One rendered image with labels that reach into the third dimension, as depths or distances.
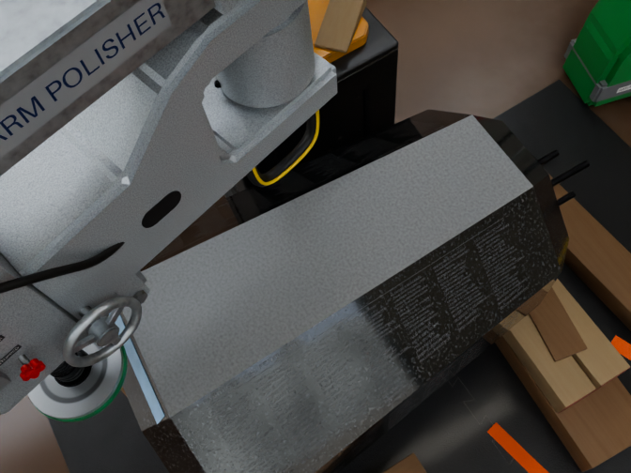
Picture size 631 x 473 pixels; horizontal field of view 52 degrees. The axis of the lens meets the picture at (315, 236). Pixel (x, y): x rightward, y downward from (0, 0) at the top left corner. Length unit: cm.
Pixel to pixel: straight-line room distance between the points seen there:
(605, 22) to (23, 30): 227
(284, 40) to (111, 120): 30
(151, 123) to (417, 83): 202
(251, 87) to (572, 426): 152
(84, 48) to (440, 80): 224
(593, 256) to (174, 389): 156
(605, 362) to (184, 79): 163
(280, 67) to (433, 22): 204
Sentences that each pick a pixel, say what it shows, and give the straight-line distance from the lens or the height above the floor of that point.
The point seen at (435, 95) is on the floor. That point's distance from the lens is 286.
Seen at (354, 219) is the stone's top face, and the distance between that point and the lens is 156.
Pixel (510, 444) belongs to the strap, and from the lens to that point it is 230.
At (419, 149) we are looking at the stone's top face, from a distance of 166.
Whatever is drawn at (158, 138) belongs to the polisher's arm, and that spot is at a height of 147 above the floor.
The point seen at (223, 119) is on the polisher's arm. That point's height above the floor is 129.
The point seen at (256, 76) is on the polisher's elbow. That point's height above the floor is 139.
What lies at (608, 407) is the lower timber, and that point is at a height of 13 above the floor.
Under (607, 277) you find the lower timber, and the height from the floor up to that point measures 11.
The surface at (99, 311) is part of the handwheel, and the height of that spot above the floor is 131.
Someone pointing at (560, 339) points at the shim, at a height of 24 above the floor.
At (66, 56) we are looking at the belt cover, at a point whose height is 171.
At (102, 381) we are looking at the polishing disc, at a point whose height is 92.
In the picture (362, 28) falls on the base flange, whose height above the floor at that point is 78.
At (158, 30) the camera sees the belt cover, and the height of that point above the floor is 165.
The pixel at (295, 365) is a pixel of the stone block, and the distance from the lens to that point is 148.
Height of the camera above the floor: 225
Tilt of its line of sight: 64 degrees down
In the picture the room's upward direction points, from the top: 11 degrees counter-clockwise
